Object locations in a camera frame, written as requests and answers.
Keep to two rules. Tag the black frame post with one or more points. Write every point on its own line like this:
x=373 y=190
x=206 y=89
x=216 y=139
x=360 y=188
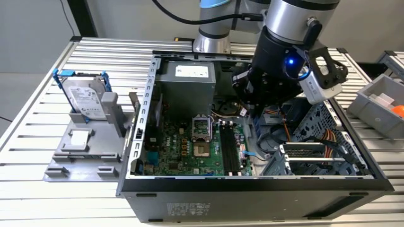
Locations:
x=82 y=19

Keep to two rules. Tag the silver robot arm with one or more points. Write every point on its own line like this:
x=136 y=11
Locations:
x=293 y=16

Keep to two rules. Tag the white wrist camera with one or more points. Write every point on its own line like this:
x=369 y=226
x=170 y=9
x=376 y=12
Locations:
x=318 y=92

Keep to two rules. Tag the round black speaker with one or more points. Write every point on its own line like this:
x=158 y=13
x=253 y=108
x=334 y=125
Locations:
x=228 y=108

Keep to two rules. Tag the blue disk carrier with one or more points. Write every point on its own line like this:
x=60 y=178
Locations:
x=64 y=73

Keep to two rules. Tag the silver hard disk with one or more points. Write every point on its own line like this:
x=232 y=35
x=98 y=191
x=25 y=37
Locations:
x=82 y=94

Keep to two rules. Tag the grey parts rack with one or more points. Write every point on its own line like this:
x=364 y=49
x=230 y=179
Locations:
x=94 y=142

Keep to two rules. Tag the grey plastic bin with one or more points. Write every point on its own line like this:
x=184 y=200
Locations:
x=372 y=118

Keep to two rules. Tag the yellow tipped black plug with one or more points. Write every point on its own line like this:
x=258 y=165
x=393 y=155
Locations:
x=176 y=39

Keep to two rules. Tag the white block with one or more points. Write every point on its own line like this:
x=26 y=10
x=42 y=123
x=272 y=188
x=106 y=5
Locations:
x=381 y=99

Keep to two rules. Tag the grey metal disk bay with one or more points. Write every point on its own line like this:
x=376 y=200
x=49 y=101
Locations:
x=302 y=147

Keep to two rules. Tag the CPU socket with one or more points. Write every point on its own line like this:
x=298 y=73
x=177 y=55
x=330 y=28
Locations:
x=201 y=149

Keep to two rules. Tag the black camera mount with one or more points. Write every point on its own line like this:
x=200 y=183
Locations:
x=337 y=73

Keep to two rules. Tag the silver CPU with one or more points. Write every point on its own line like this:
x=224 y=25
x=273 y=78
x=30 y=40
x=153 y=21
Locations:
x=78 y=138

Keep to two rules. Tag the green motherboard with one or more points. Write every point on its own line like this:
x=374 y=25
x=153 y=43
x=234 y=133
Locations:
x=176 y=151

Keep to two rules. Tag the orange round object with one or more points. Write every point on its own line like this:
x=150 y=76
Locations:
x=397 y=111

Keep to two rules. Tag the black open PC case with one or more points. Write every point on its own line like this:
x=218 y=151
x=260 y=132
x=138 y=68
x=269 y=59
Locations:
x=220 y=203

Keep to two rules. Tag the grey power supply unit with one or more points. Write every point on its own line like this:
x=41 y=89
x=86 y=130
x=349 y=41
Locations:
x=189 y=94

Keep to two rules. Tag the black RAM slot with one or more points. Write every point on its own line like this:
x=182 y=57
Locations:
x=226 y=151
x=236 y=151

